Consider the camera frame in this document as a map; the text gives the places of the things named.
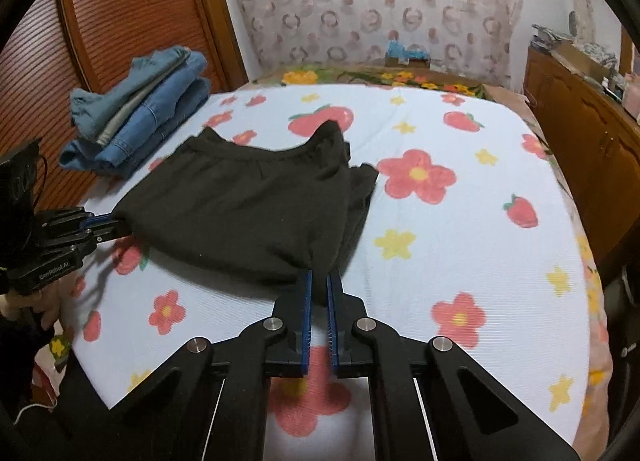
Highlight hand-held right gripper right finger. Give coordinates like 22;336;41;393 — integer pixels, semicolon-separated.
326;272;581;461

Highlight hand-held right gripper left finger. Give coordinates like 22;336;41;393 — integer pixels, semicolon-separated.
107;268;316;461

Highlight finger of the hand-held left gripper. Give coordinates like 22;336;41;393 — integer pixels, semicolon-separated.
34;206;121;238
31;222;133;263

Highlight black pants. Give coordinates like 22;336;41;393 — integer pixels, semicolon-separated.
112;120;380;288

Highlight person's left hand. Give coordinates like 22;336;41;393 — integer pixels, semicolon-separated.
5;283;64;333

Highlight folded beige garment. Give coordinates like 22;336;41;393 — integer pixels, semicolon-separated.
96;88;168;146

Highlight folded blue jeans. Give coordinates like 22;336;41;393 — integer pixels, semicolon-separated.
59;51;212;179

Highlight folded grey-blue denim garment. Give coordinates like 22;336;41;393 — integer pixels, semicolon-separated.
69;45;192;140

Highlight strawberry and flower printed blanket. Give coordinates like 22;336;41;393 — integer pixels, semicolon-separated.
60;86;614;453

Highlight wooden slatted closet door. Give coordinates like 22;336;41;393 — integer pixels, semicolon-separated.
0;0;249;214

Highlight floral pink bedsheet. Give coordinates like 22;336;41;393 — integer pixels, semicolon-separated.
32;62;617;448

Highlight blue and brown box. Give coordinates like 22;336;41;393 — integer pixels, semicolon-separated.
384;41;432;70

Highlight long wooden cabinet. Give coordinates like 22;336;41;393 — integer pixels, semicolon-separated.
522;43;640;269

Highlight circle patterned curtain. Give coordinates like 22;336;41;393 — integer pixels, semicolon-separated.
220;0;527;88

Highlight patterned cloth pile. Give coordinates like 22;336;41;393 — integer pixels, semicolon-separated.
530;24;567;50

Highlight open cardboard box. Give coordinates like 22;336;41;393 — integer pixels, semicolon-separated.
549;38;612;80

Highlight white cable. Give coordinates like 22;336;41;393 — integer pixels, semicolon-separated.
14;400;57;426

